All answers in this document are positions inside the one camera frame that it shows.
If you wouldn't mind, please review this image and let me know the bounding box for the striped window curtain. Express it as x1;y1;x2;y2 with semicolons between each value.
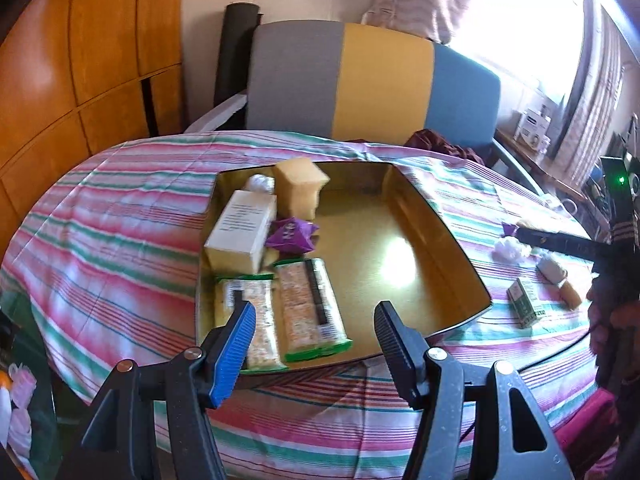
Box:
555;0;631;191

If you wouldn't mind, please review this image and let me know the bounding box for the black cable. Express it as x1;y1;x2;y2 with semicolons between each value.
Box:
515;325;598;373

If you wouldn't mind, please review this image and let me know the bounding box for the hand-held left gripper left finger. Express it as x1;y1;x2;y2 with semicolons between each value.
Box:
80;299;257;480

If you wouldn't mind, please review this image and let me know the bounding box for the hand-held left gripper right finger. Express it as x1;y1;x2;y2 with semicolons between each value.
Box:
373;301;576;480

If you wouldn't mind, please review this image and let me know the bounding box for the dark red cloth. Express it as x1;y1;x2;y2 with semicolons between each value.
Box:
404;129;486;165

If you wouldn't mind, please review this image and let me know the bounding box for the yellow sponge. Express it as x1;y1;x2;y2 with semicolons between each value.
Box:
559;280;583;308
272;160;330;221

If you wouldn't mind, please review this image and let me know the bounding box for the black rolled mat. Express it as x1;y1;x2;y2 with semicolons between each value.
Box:
214;2;263;106

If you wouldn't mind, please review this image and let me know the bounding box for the grey yellow blue chair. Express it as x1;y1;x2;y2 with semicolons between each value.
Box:
185;20;546;196

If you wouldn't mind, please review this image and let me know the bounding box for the wooden side table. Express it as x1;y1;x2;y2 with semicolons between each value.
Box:
495;127;586;206

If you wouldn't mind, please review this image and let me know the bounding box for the white plastic wad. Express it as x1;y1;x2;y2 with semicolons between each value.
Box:
494;236;523;262
244;174;276;196

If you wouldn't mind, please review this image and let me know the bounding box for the white box on shelf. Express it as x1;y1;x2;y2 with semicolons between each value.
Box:
515;105;553;148

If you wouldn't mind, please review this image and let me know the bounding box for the white cardboard box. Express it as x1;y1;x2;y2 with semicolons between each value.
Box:
204;190;278;273

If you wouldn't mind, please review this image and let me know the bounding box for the green edged snack bar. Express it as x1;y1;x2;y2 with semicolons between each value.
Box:
215;274;291;373
272;257;353;363

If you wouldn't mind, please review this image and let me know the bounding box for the pink wrapped pack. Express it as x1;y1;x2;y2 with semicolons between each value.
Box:
10;365;38;408
7;407;33;453

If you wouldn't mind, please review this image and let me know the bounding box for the person's right hand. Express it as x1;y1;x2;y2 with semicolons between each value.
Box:
586;265;640;396

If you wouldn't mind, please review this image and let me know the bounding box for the white plastic object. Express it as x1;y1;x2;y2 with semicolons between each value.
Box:
0;390;13;441

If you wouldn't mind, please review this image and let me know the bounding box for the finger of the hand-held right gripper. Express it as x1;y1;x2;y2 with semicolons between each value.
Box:
514;226;616;262

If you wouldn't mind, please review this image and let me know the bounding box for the striped tablecloth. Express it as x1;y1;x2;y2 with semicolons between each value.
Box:
0;130;626;480

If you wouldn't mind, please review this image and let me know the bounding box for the small green box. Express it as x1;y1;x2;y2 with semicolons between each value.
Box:
506;280;547;330

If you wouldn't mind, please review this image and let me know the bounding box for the pink cloth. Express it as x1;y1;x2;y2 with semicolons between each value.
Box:
552;387;640;480

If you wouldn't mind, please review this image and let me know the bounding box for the beige bandage roll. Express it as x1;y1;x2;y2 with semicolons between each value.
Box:
536;255;568;286

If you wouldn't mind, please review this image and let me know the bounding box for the gold metal tin tray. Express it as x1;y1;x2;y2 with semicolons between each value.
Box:
194;161;493;376

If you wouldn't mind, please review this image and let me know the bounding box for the wooden cabinet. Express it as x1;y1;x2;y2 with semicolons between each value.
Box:
0;0;188;186

